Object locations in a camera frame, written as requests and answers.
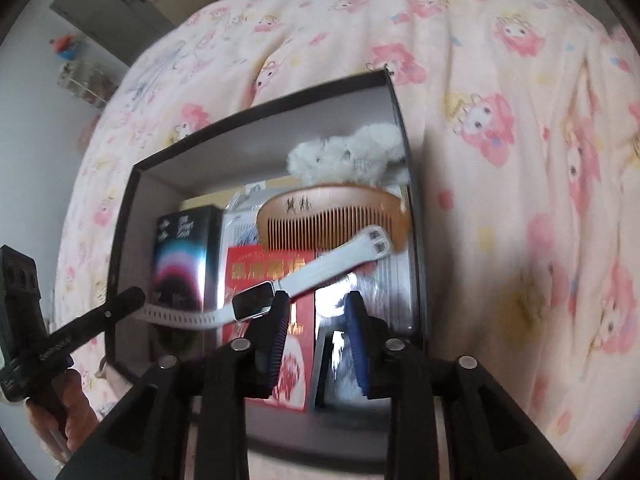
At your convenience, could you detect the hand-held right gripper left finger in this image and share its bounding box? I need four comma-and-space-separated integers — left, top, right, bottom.
55, 292, 292, 480

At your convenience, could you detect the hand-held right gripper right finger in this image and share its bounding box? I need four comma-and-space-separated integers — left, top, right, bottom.
342, 290, 577, 480

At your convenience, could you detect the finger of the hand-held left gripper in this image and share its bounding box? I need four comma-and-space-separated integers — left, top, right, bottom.
30, 287, 147, 376

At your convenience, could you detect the white smartwatch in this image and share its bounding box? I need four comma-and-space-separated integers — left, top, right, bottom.
132, 225, 392, 332

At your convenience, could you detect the black cardboard box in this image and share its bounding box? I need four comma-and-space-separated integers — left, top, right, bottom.
104, 70, 432, 476

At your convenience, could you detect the person's left hand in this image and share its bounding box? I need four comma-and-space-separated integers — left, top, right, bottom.
25, 367, 97, 466

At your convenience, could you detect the red packet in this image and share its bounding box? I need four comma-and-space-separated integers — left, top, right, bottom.
219, 245, 320, 414

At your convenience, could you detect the black iridescent small box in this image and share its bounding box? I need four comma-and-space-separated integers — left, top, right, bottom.
153, 206, 224, 356

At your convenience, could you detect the wooden comb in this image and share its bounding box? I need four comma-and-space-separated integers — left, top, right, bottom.
256, 184, 414, 254

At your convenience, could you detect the white plush toy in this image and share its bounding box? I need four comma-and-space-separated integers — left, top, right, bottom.
286, 122, 412, 189

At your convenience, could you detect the pink printed blanket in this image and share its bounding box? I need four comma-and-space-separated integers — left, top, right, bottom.
54, 0, 640, 480

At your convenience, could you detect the colourful small toy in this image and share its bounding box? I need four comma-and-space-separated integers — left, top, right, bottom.
49, 34, 85, 62

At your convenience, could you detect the wire shelf rack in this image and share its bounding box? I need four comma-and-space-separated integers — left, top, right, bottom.
56, 59, 120, 107

